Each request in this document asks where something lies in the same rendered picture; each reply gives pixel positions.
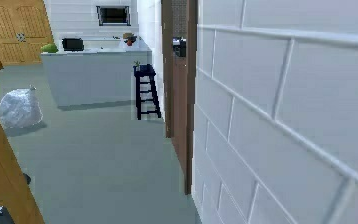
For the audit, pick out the green round vegetable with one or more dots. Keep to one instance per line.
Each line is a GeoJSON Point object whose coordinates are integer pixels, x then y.
{"type": "Point", "coordinates": [49, 48]}

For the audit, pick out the brown wooden room door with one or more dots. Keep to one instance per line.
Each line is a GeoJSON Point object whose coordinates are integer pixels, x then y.
{"type": "Point", "coordinates": [180, 100]}

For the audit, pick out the dark blue ladder stool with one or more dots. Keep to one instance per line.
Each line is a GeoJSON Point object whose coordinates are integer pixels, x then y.
{"type": "Point", "coordinates": [147, 93]}

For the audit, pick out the small green potted plant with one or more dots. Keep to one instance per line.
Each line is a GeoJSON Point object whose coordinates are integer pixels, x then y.
{"type": "Point", "coordinates": [137, 64]}

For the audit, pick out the red pot plant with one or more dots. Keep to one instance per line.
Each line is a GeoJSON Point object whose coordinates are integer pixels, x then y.
{"type": "Point", "coordinates": [130, 40]}

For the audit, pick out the grey kitchen counter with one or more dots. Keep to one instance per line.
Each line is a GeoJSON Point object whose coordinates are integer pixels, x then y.
{"type": "Point", "coordinates": [93, 73]}

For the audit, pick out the black framed window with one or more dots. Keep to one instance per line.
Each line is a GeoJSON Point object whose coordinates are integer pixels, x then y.
{"type": "Point", "coordinates": [113, 15]}

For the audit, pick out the black toaster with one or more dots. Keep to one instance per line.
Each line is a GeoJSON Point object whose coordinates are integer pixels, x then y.
{"type": "Point", "coordinates": [73, 44]}

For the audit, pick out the white garbage bag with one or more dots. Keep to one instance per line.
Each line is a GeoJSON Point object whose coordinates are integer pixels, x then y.
{"type": "Point", "coordinates": [19, 108]}

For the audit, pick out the light wooden cupboard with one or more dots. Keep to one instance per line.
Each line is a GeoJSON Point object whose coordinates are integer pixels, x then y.
{"type": "Point", "coordinates": [18, 31]}

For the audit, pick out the light wooden cabinet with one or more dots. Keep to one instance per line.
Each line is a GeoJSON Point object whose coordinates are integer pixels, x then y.
{"type": "Point", "coordinates": [7, 173]}

